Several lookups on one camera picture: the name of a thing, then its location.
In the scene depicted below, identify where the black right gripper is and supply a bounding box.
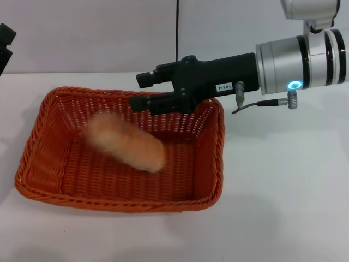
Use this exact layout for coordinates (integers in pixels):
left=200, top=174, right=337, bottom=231
left=128, top=52, right=260, bottom=116

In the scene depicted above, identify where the striped bread roll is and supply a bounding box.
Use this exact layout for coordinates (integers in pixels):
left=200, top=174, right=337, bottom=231
left=81, top=112, right=167, bottom=175

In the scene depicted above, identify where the orange woven rectangular basket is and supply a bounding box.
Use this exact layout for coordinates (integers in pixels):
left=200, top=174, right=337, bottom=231
left=14, top=86, right=226, bottom=214

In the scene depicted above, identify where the gray cable with metal plugs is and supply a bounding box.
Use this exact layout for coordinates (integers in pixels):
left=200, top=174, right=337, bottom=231
left=231, top=80, right=299, bottom=115

